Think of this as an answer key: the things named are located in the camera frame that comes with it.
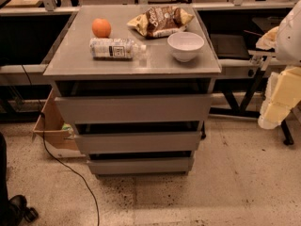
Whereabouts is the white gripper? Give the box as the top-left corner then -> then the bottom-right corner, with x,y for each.
258,67 -> 301,129

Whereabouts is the grey bottom drawer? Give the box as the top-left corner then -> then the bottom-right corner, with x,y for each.
87,157 -> 194,175

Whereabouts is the grey drawer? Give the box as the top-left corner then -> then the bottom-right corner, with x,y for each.
55,94 -> 213,124
74,132 -> 200,154
87,157 -> 194,175

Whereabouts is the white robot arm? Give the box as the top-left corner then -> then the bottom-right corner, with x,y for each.
256,1 -> 301,129

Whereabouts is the grey top drawer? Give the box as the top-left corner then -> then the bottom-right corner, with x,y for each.
55,94 -> 213,124

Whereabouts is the grey drawer cabinet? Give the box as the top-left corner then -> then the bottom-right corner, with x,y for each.
44,5 -> 221,162

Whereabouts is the grey middle drawer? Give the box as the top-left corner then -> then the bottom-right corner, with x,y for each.
74,132 -> 200,154

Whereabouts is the black folding stand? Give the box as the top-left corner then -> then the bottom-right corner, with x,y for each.
209,47 -> 295,146

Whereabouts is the white bowl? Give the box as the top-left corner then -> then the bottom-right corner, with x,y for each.
167,32 -> 205,62

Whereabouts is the brown yellow chip bag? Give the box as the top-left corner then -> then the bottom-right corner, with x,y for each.
127,6 -> 195,39

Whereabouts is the clear plastic water bottle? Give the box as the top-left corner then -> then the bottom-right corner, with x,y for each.
89,38 -> 147,59

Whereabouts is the orange fruit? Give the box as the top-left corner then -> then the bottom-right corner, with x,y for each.
92,18 -> 111,38

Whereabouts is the cardboard box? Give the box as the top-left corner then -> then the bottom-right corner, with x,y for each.
33,91 -> 83,158

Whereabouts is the black floor cable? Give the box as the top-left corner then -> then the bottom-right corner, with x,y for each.
20,64 -> 101,226

